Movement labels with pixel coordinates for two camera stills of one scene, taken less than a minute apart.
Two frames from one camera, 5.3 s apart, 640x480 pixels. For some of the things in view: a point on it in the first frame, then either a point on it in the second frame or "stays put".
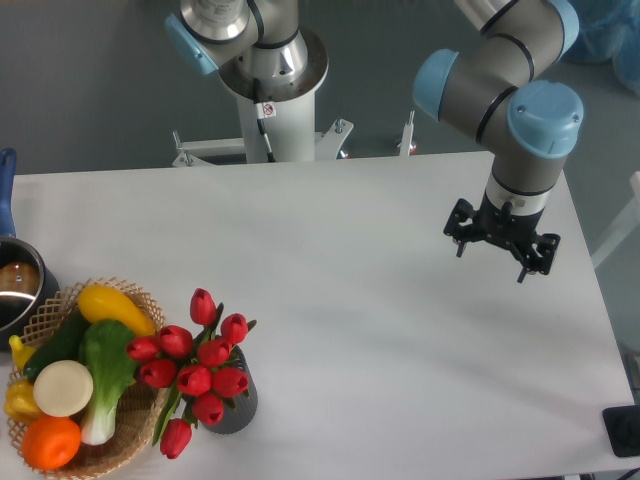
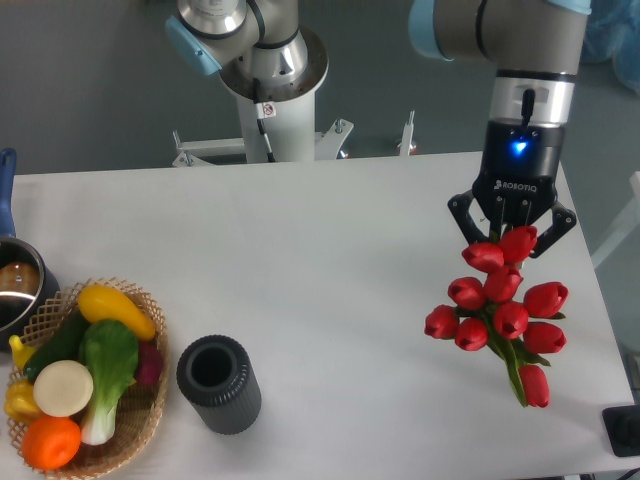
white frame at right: x=625 y=225 stays put
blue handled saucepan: x=28 y=290 stays put
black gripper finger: x=547 y=246 -> x=563 y=219
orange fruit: x=50 y=442 stays put
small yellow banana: x=21 y=352 stays put
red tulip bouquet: x=201 y=369 -> x=514 y=323
